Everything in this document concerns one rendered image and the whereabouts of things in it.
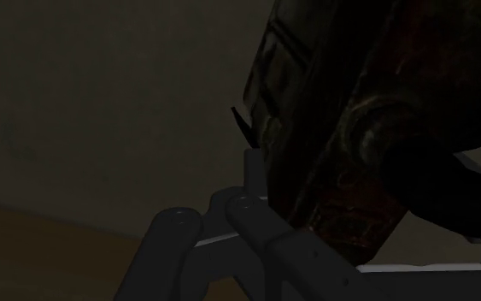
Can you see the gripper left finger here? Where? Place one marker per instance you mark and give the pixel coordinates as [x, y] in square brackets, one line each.
[173, 250]

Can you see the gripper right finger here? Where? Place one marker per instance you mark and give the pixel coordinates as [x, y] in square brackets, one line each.
[452, 196]

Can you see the dark brown patterned object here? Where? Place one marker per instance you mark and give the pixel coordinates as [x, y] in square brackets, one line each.
[331, 83]

